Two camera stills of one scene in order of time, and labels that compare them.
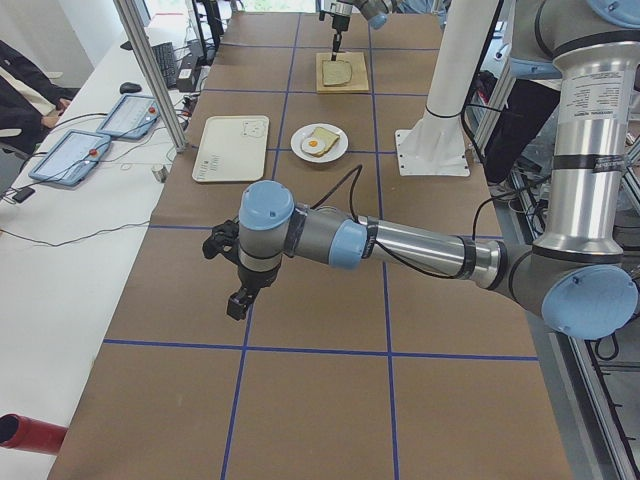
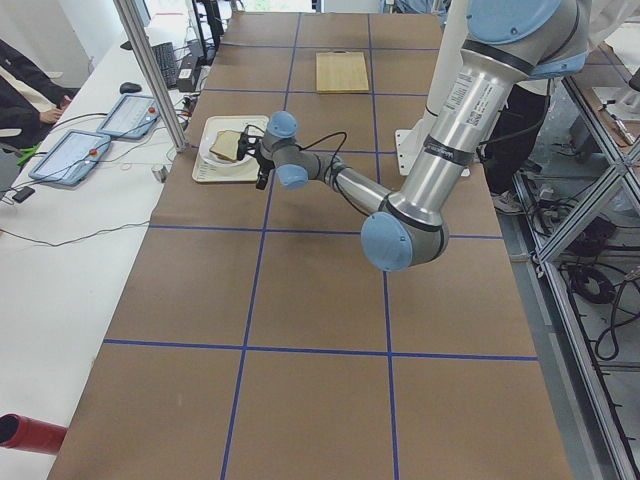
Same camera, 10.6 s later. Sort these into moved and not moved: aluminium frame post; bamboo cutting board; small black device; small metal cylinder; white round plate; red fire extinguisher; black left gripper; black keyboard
Moved: white round plate; black left gripper
Not moved: small metal cylinder; red fire extinguisher; bamboo cutting board; black keyboard; small black device; aluminium frame post
